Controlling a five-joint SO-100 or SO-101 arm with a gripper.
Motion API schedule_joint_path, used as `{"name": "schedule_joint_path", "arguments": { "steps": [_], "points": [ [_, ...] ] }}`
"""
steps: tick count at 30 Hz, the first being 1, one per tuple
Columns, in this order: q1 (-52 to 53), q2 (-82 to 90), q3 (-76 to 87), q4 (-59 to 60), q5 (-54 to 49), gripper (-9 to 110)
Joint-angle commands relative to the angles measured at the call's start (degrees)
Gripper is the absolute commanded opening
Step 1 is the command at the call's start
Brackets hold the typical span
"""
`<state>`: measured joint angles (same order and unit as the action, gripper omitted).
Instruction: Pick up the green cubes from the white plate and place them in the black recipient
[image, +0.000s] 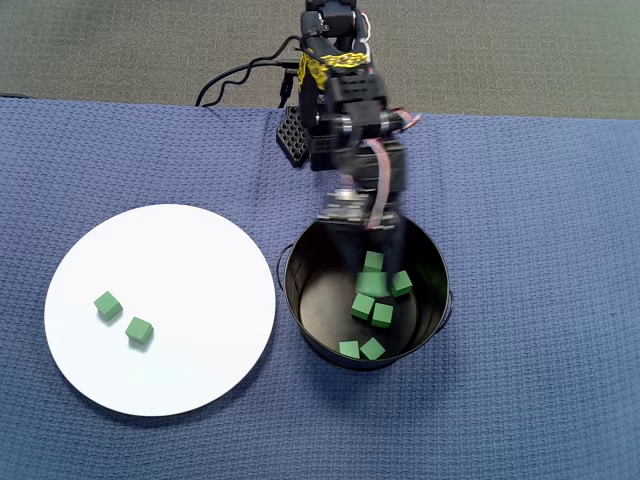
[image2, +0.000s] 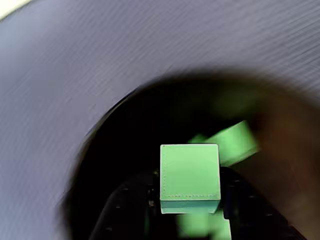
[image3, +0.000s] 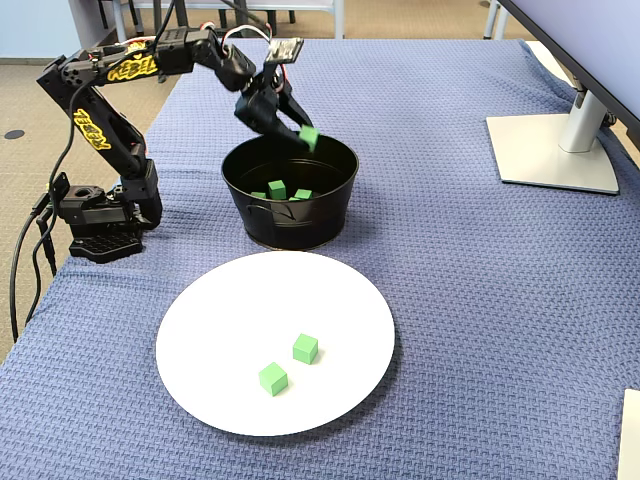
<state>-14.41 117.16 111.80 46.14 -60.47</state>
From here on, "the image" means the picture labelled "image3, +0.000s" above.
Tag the white flat board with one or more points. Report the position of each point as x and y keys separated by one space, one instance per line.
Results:
x=631 y=440

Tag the blue waffle-weave cloth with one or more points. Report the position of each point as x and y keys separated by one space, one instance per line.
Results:
x=450 y=300

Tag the white round plate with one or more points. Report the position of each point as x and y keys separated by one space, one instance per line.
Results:
x=225 y=325

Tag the black floor socket cover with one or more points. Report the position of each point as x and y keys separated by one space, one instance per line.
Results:
x=13 y=134

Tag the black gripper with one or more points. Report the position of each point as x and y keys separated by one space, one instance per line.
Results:
x=261 y=111

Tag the black metal bucket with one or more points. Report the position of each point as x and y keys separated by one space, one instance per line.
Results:
x=320 y=220

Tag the dark grey metal stool frame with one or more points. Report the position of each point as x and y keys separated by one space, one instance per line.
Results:
x=240 y=12

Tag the small camera circuit board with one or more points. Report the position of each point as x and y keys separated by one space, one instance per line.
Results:
x=284 y=50

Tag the monitor with silver stand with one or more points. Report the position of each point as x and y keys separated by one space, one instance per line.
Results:
x=550 y=160

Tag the white furniture leg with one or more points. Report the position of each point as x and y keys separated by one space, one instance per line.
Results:
x=492 y=20

